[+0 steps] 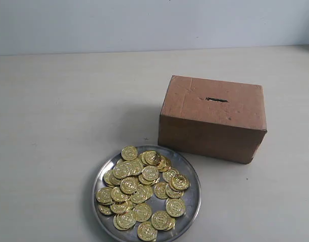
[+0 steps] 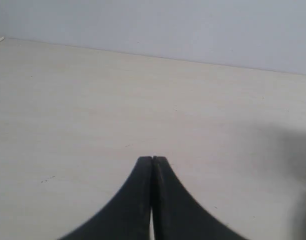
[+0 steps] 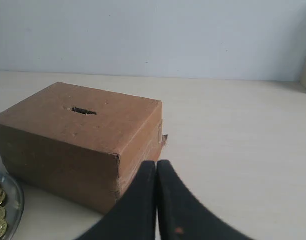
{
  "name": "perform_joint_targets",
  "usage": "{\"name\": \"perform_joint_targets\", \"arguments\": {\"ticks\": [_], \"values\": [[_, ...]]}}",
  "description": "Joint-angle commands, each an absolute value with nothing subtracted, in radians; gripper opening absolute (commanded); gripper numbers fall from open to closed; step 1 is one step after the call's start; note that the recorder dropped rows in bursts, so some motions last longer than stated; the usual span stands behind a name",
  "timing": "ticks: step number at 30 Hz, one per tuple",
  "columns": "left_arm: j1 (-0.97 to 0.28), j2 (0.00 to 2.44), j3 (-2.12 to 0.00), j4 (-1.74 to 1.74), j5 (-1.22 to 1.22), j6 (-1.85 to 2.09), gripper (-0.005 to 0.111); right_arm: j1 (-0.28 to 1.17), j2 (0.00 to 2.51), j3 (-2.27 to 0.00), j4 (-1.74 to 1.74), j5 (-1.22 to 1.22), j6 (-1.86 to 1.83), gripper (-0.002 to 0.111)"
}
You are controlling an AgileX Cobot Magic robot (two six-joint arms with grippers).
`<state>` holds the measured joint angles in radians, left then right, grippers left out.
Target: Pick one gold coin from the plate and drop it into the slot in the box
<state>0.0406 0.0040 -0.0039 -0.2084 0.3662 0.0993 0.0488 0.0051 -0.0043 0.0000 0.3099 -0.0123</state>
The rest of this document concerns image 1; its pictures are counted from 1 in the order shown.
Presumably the gold coin bottom front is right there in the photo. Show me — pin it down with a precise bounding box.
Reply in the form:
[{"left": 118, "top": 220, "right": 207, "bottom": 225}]
[{"left": 137, "top": 221, "right": 158, "bottom": 241}]

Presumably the brown cardboard coin box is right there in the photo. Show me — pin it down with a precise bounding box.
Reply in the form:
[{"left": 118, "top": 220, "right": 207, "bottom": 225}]
[{"left": 158, "top": 75, "right": 267, "bottom": 164}]

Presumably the round steel plate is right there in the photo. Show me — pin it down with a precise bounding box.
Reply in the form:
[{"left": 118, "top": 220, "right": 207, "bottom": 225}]
[{"left": 90, "top": 145, "right": 201, "bottom": 241}]

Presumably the gold coin top of pile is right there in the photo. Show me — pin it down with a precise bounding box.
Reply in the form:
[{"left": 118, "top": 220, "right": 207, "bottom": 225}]
[{"left": 121, "top": 146, "right": 138, "bottom": 161}]

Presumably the gold coin lower right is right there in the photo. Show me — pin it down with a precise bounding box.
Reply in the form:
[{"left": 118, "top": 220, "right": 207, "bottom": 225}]
[{"left": 166, "top": 198, "right": 186, "bottom": 217}]

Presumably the gold coin far left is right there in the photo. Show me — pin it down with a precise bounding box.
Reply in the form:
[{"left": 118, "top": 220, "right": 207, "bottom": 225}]
[{"left": 95, "top": 187, "right": 113, "bottom": 204}]

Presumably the gold coin pile centre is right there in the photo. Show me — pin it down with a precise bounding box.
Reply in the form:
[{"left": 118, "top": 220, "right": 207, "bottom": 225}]
[{"left": 142, "top": 165, "right": 159, "bottom": 181}]

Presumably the gold coin right stack top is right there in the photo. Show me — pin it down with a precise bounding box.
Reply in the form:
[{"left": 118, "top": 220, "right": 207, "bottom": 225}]
[{"left": 170, "top": 174, "right": 190, "bottom": 191}]

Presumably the gold coin bottom centre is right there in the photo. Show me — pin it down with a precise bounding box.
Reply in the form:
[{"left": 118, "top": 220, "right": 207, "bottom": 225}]
[{"left": 151, "top": 210, "right": 171, "bottom": 230}]

